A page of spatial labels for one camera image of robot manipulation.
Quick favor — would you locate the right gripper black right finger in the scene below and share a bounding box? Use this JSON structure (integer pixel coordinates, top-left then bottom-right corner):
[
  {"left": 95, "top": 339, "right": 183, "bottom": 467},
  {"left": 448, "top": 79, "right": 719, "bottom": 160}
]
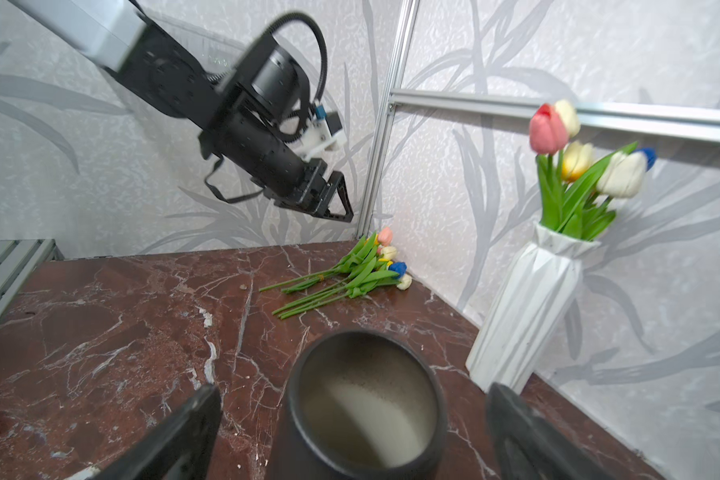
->
[{"left": 486, "top": 383, "right": 612, "bottom": 479}]

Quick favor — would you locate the white tulip flower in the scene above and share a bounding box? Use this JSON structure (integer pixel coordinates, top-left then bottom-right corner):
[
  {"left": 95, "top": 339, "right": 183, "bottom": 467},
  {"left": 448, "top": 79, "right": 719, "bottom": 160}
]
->
[{"left": 560, "top": 142, "right": 649, "bottom": 241}]

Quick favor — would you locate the blue tulip flower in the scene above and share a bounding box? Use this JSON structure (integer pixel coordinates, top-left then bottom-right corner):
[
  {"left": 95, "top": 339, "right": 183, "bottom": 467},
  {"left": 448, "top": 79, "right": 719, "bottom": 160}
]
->
[{"left": 634, "top": 147, "right": 657, "bottom": 171}]

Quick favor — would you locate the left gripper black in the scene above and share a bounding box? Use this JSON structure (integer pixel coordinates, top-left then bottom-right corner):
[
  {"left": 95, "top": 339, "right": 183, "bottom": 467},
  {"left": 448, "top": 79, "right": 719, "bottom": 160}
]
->
[{"left": 215, "top": 111, "right": 354, "bottom": 223}]

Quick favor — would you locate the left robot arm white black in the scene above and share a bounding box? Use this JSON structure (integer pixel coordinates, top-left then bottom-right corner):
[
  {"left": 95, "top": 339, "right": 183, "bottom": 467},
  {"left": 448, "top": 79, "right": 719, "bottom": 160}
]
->
[{"left": 15, "top": 1, "right": 354, "bottom": 223}]

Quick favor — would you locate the aluminium frame back crossbar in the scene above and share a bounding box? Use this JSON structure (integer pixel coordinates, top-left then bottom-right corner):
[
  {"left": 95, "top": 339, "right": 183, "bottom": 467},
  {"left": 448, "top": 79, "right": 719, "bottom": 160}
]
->
[{"left": 390, "top": 89, "right": 720, "bottom": 144}]

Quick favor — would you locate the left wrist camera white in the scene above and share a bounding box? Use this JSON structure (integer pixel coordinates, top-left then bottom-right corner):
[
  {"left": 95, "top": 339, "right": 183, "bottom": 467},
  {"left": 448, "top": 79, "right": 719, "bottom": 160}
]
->
[{"left": 291, "top": 104, "right": 347, "bottom": 162}]

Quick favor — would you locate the yellow tulip flower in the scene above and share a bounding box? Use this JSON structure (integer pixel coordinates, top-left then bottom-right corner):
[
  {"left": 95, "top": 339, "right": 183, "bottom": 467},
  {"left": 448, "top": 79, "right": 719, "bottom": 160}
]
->
[
  {"left": 561, "top": 141, "right": 594, "bottom": 183},
  {"left": 553, "top": 99, "right": 581, "bottom": 138}
]

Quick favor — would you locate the black cylindrical vase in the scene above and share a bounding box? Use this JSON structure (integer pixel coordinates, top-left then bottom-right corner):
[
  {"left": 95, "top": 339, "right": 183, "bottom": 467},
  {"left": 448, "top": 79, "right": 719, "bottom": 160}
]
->
[{"left": 265, "top": 329, "right": 447, "bottom": 479}]

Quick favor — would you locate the white ribbed ceramic vase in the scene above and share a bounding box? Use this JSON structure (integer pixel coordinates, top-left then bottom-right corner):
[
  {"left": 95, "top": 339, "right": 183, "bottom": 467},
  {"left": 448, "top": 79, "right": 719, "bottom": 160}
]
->
[{"left": 466, "top": 225, "right": 600, "bottom": 394}]

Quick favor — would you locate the bundle of tulips with band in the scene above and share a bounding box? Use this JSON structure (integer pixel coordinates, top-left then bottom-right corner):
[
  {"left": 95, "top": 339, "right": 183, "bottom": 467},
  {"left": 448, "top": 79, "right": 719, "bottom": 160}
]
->
[{"left": 260, "top": 227, "right": 413, "bottom": 320}]

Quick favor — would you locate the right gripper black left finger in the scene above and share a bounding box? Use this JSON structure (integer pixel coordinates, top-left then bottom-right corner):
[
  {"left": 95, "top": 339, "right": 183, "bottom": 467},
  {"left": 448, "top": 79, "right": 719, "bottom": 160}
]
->
[{"left": 95, "top": 384, "right": 222, "bottom": 479}]

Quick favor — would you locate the aluminium frame front rail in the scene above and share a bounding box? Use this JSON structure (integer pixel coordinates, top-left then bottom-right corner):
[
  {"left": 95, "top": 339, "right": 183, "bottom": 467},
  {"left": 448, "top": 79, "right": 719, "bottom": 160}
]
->
[{"left": 0, "top": 239, "right": 63, "bottom": 320}]

